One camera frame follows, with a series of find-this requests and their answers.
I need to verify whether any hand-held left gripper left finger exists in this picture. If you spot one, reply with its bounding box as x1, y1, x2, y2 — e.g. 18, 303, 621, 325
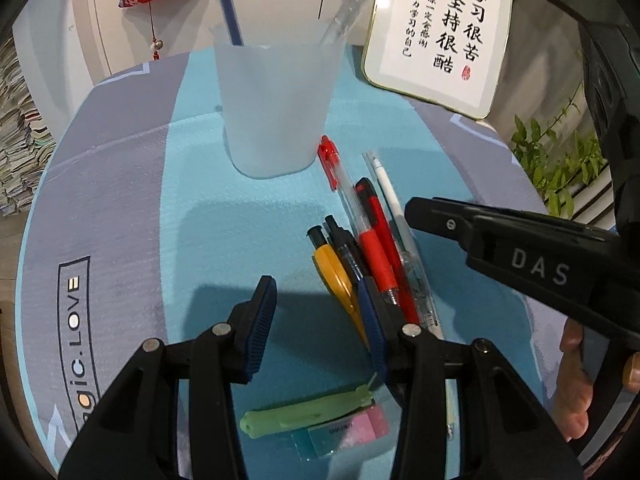
59, 275, 278, 480

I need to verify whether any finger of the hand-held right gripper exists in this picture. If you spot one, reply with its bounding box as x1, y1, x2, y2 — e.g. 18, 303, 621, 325
404, 197, 621, 321

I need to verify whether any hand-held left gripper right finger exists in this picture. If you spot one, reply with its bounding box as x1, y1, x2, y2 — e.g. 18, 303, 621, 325
356, 276, 586, 480

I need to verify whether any yellow pen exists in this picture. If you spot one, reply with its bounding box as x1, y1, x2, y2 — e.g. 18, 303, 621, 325
306, 226, 371, 348

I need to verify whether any red clear gel pen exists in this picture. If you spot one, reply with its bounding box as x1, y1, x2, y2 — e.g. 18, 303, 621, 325
318, 135, 401, 307

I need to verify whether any black pen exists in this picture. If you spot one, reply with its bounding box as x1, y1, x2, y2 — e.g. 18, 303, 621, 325
322, 215, 366, 286

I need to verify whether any red marker pen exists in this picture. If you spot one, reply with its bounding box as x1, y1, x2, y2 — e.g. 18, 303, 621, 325
354, 178, 422, 326

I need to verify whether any white pen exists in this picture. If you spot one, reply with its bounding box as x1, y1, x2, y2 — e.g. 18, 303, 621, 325
362, 149, 446, 336

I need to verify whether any frosted plastic cup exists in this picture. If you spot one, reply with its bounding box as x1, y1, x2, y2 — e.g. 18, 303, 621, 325
212, 22, 346, 180

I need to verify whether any person's right hand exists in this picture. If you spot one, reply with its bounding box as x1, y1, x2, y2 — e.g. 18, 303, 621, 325
559, 320, 592, 443

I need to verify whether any green potted plant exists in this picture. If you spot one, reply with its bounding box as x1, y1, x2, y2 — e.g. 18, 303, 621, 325
510, 82, 613, 221

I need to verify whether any light green plastic tool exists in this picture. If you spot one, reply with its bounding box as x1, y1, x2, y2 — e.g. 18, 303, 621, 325
240, 380, 376, 438

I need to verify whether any pink and blue eraser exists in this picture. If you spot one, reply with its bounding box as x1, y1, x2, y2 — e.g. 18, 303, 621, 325
292, 404, 391, 461

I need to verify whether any blue grey desk mat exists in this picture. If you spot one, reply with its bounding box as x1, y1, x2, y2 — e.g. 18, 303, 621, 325
15, 45, 566, 480

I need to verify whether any gold framed calligraphy sign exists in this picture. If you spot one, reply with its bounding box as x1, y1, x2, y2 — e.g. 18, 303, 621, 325
361, 0, 516, 121

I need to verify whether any clear plastic pen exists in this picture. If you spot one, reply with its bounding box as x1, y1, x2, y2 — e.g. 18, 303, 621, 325
320, 0, 373, 48

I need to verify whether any blue refill pen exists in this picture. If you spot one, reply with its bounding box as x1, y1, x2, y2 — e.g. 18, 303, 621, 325
209, 0, 245, 47

